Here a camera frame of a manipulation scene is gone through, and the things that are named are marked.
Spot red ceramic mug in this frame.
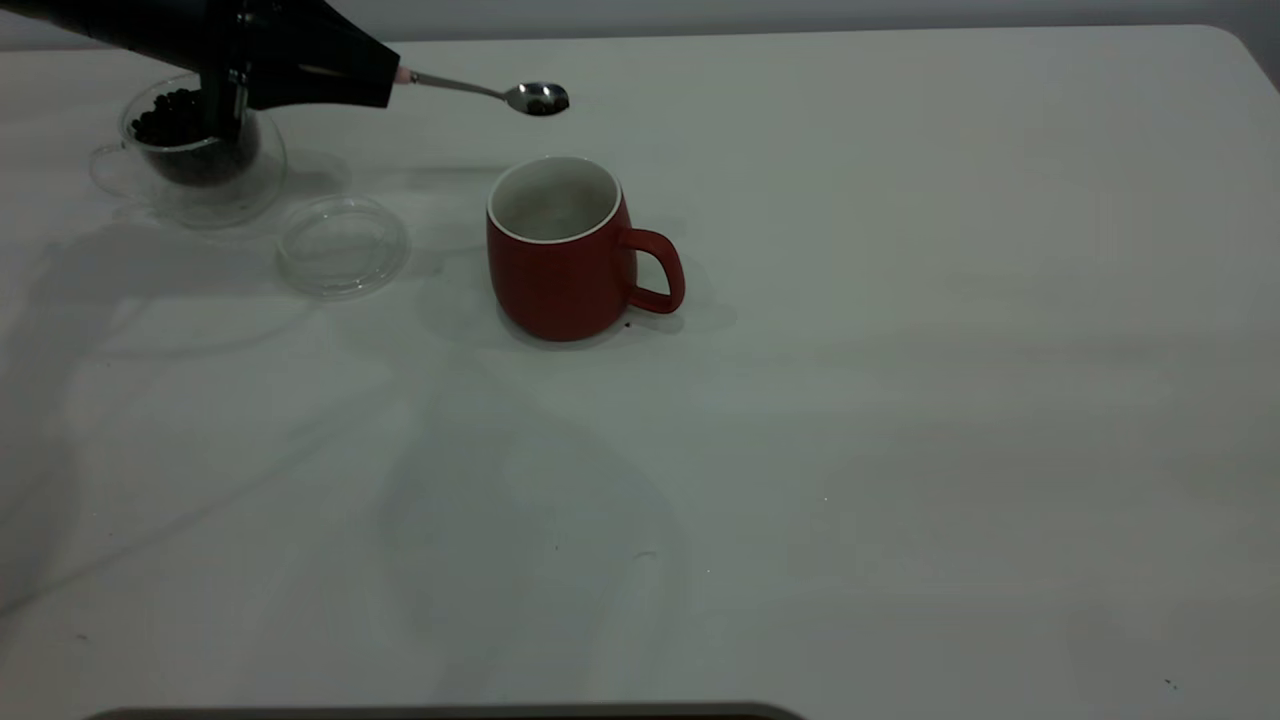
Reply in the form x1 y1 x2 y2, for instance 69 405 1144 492
486 155 687 343

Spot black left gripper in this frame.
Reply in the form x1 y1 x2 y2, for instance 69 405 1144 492
197 0 401 142

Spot clear double-wall glass cup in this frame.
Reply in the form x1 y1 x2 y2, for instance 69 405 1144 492
88 72 289 229

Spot pink-handled metal spoon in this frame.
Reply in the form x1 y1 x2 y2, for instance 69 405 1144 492
395 68 571 117

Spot clear round glass lid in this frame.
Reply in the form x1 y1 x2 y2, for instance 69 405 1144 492
276 196 412 300

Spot dark coffee beans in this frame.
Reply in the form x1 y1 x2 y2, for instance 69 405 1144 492
130 88 263 187

